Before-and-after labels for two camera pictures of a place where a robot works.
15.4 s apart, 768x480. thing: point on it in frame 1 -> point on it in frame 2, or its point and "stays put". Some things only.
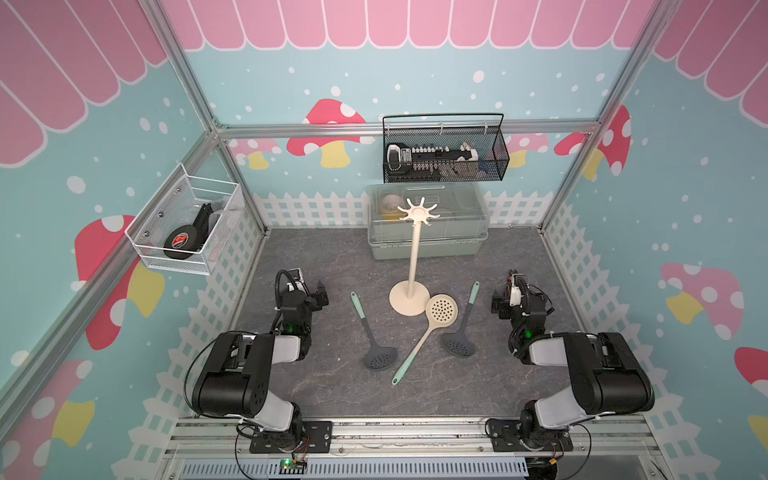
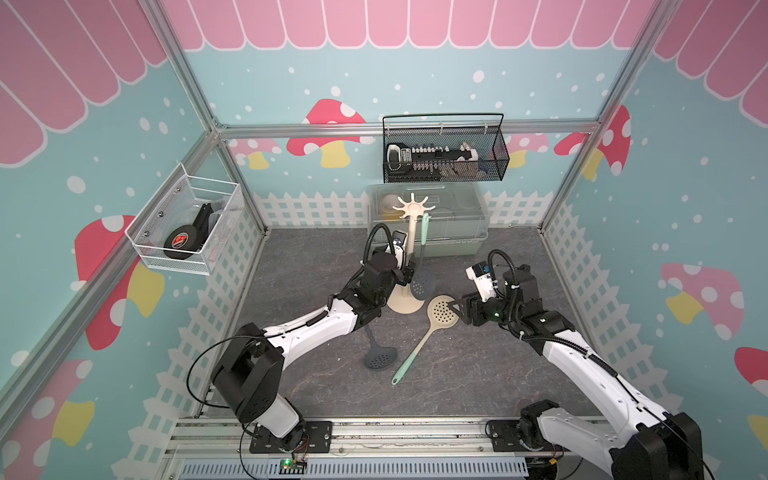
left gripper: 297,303 -> 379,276
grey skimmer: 379,358 stays put
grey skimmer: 459,343 -> 423,283
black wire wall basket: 443,154 stays put
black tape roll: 189,237 stays put
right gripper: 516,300 -> 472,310
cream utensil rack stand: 413,298 stays put
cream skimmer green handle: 441,311 stays put
